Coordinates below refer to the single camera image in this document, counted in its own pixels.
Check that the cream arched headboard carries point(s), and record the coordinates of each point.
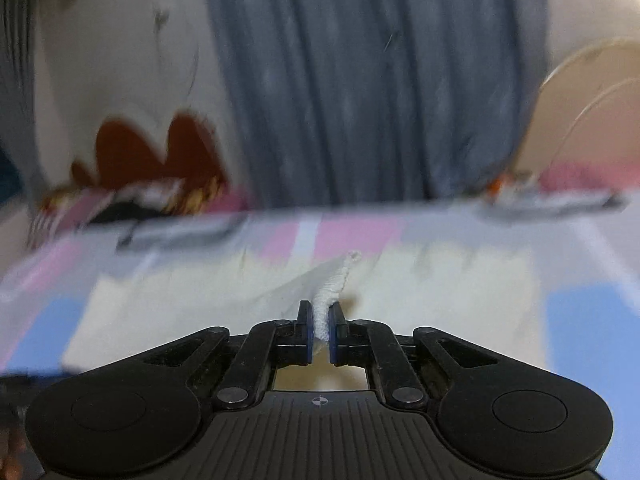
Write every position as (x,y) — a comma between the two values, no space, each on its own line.
(585,110)

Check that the red headboard with white frame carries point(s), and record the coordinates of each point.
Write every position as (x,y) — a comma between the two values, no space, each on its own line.
(145,152)

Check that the grey-blue curtain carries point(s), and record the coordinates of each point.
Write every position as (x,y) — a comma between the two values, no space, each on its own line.
(360,85)

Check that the grey striped cloth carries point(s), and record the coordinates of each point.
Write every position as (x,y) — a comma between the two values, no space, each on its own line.
(17,85)

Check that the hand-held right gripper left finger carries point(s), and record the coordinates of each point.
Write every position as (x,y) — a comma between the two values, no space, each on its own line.
(306,332)

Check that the cream white small garment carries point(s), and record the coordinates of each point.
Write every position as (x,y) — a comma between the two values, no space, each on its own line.
(330,290)

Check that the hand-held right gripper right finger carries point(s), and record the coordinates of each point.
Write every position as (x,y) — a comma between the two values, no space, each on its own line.
(334,332)

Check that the patterned dark red bedding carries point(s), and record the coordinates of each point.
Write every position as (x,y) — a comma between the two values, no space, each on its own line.
(150,200)

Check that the pastel patchwork bed sheet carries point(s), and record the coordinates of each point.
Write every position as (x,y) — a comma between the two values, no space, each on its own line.
(500,240)

